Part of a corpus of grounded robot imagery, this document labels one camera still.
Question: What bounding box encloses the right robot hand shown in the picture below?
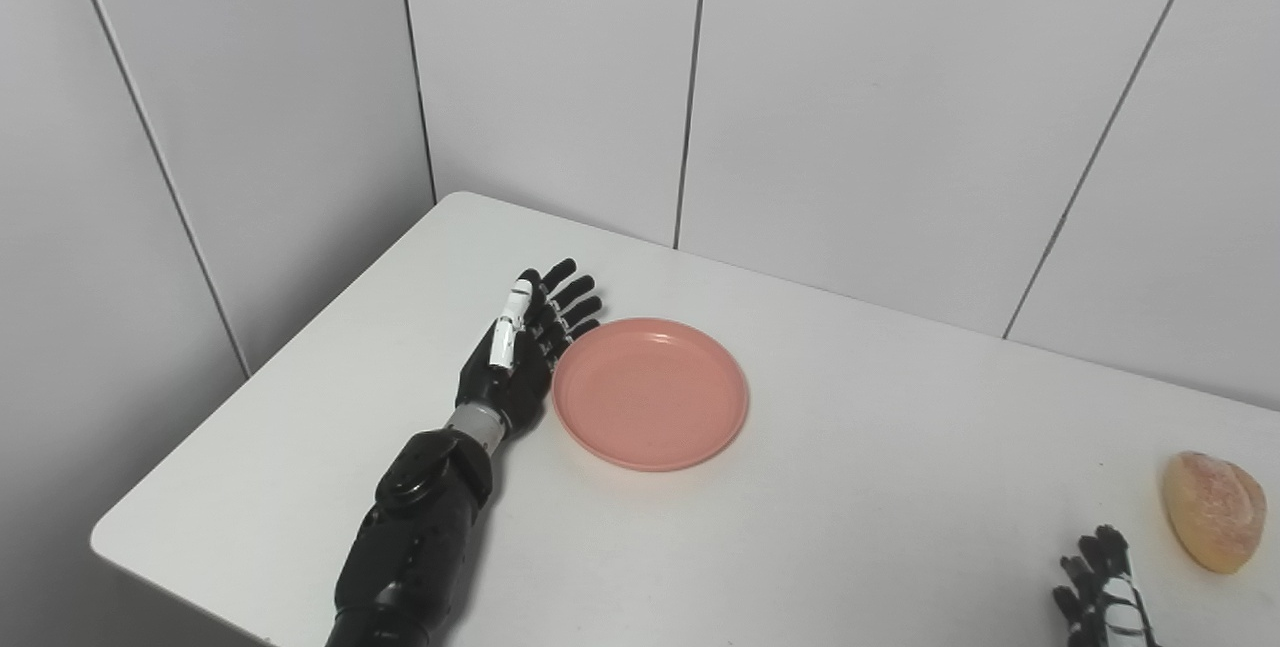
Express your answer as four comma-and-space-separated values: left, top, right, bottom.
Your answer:
1051, 524, 1163, 647

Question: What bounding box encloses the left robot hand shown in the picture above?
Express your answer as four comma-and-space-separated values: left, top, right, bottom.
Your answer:
455, 258, 604, 441

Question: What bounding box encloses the pink round plate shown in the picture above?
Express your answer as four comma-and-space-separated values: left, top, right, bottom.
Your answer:
551, 317, 750, 473

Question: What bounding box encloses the brown bread roll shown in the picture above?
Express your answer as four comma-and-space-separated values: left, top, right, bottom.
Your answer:
1160, 451, 1267, 574

